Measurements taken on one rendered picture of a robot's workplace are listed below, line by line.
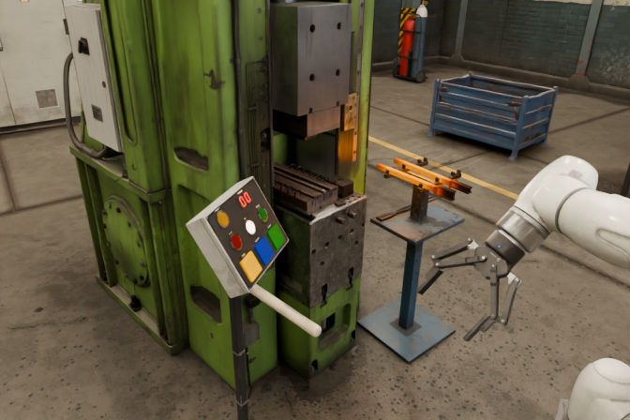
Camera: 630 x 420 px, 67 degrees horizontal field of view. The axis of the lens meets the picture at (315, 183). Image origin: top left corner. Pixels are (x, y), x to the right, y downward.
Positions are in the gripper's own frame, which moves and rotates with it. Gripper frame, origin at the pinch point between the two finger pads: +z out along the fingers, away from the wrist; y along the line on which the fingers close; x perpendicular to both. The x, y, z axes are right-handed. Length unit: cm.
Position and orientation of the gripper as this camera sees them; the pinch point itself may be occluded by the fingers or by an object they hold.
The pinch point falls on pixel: (444, 311)
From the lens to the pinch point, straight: 107.3
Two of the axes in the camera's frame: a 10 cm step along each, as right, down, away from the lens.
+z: -6.5, 7.5, 1.0
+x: -5.0, -3.3, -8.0
